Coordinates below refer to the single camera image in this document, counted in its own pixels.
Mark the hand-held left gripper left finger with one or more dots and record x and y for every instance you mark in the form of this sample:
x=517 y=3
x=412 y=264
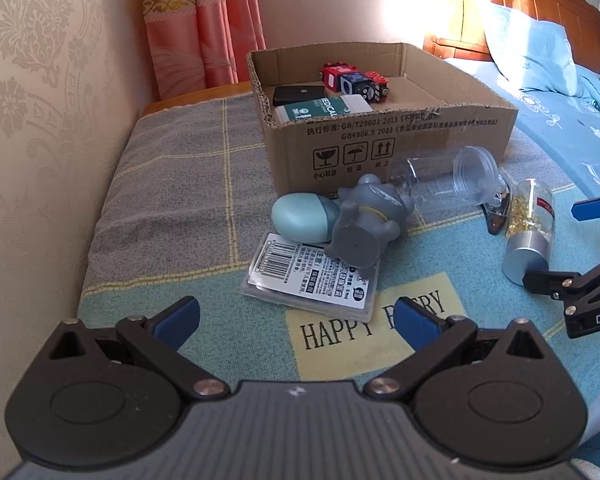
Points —
x=177 y=322

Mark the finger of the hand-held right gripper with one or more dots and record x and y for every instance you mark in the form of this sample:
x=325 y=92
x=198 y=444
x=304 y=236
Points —
x=550 y=282
x=595 y=206

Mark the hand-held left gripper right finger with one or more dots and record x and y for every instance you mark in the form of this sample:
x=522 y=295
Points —
x=415 y=322

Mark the clear bottle of gold capsules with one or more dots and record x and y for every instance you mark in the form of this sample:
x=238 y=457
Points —
x=530 y=220

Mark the cardboard box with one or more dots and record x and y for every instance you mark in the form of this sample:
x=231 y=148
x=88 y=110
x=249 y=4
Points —
x=405 y=130

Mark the green and white box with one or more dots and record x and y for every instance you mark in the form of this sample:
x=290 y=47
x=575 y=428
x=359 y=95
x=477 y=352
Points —
x=320 y=109

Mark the black phone-like device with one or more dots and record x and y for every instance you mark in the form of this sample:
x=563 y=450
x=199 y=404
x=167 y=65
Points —
x=300 y=94

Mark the red toy train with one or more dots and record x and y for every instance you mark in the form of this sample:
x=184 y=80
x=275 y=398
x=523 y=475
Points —
x=332 y=72

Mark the blue floral bedsheet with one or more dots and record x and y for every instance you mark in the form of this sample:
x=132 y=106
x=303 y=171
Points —
x=555 y=125

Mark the grey toy figure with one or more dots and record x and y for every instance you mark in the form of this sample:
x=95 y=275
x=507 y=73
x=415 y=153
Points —
x=360 y=230

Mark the barcode blister pack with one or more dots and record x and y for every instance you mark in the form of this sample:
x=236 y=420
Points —
x=300 y=275

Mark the clear plastic jar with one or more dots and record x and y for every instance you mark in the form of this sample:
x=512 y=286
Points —
x=445 y=180

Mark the pale green egg toy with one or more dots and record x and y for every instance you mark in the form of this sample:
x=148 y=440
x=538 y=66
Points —
x=300 y=217

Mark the light blue pillow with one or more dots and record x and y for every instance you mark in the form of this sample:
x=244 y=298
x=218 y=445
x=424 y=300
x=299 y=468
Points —
x=530 y=50

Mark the pink patterned curtain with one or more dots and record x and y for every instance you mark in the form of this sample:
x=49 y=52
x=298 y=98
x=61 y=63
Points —
x=195 y=25

